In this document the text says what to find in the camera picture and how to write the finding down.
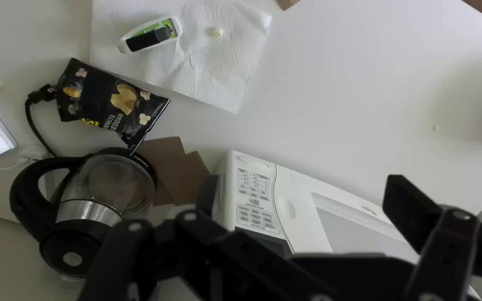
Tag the black glass electric kettle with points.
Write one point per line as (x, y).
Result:
(85, 211)

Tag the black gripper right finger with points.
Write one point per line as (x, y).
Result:
(448, 251)

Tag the white paper towel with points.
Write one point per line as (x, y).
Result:
(208, 67)

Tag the black popcorn snack bag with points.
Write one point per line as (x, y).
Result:
(108, 101)

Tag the white microwave oven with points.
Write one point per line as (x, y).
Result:
(309, 211)

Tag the green white black small device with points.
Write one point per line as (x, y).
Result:
(150, 36)

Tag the popcorn kernel on towel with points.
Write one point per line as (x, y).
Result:
(217, 32)

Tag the brown paper piece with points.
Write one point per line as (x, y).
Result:
(180, 173)

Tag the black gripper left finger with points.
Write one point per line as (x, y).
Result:
(141, 261)

